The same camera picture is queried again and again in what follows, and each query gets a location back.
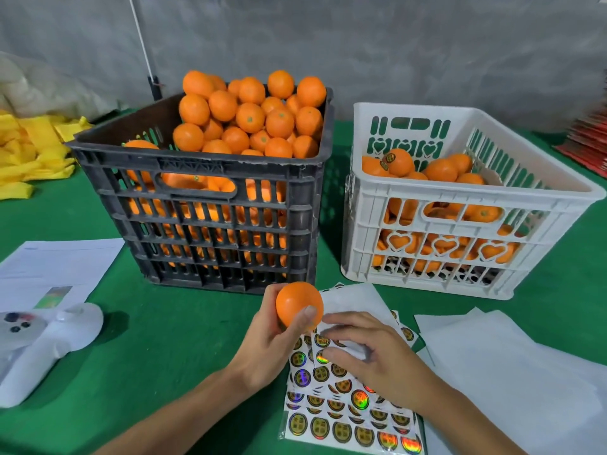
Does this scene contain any white handheld controller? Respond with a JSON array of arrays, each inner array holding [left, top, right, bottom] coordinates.
[[0, 302, 104, 408]]

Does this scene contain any person's right hand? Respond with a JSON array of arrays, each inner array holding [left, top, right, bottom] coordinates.
[[317, 310, 442, 413]]

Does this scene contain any white pole with black base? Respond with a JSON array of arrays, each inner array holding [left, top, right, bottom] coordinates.
[[128, 0, 164, 100]]

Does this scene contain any pile of yellow bags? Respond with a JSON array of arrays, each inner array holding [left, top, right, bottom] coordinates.
[[0, 113, 91, 201]]

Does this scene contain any white plastic crate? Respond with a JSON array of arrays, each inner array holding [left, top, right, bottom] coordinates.
[[341, 102, 606, 301]]

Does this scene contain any person's left forearm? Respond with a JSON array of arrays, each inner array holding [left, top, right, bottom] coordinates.
[[118, 369, 257, 455]]

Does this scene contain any single orange fruit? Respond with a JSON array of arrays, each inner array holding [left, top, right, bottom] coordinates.
[[275, 281, 326, 332]]

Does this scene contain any white backing sheet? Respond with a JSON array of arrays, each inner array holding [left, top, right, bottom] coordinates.
[[414, 308, 607, 455]]

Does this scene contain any green felt table cover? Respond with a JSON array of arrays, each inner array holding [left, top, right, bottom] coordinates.
[[0, 113, 607, 455]]

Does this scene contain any stack of red cardboard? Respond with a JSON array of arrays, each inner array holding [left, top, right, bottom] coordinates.
[[555, 104, 607, 178]]

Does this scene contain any white printed paper sheet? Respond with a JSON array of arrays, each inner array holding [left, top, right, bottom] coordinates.
[[0, 238, 126, 313]]

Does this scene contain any pile of oranges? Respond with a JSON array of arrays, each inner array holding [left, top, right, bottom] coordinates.
[[123, 70, 328, 271]]

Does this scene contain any heap of labelled oranges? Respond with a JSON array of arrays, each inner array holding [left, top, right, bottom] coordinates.
[[361, 149, 523, 276]]

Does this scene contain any black plastic crate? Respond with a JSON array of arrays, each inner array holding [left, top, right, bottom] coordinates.
[[66, 90, 335, 294]]

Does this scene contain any beige woven sack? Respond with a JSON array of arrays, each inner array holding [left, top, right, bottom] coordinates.
[[0, 52, 120, 121]]

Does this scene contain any person's left hand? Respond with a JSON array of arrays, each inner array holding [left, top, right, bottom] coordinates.
[[230, 284, 319, 394]]

